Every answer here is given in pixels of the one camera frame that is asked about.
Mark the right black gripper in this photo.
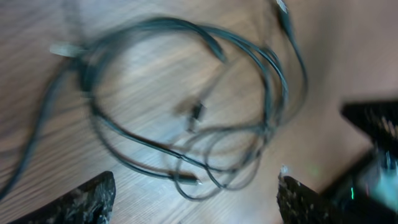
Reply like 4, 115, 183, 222
321, 99, 397, 215

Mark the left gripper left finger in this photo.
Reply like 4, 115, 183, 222
11, 171, 116, 224

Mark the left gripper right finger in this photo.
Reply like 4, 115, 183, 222
277, 175, 397, 224

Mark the thick black cable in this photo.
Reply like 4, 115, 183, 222
0, 17, 290, 202

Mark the thin black usb cable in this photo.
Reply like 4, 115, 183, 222
167, 0, 308, 194

